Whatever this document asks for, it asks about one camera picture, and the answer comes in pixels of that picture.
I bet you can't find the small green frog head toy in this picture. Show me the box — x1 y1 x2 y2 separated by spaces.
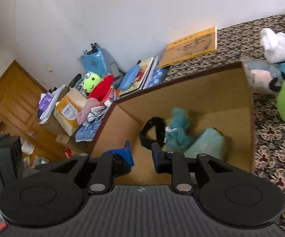
82 72 101 94

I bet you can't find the yellow book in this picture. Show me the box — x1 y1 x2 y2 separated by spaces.
159 26 217 68

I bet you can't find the teal bath pouf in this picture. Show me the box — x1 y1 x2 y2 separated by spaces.
165 108 194 152

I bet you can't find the orange white package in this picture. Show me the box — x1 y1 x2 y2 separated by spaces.
54 88 87 136

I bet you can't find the picture book stack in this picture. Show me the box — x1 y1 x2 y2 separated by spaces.
118 56 168 98

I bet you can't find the red plush toy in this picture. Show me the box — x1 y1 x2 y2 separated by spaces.
89 74 114 102

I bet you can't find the patterned brown bed cover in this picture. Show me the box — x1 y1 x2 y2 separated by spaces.
165 15 285 231

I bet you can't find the blue patterned cloth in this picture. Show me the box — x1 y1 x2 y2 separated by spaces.
75 121 101 142

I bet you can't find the white cloth bundle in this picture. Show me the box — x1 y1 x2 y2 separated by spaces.
260 28 285 63

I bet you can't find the brown cardboard box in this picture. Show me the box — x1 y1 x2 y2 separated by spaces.
88 62 254 185

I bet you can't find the pink toy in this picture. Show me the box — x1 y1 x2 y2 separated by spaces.
241 55 285 94

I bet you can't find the black strap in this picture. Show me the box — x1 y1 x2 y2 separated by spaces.
139 116 167 151

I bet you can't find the pink cloth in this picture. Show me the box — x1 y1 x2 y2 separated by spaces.
76 98 99 125

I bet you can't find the blue pencil case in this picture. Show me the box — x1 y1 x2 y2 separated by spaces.
119 64 140 91

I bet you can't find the purple packet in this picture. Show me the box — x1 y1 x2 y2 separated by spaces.
38 92 53 112

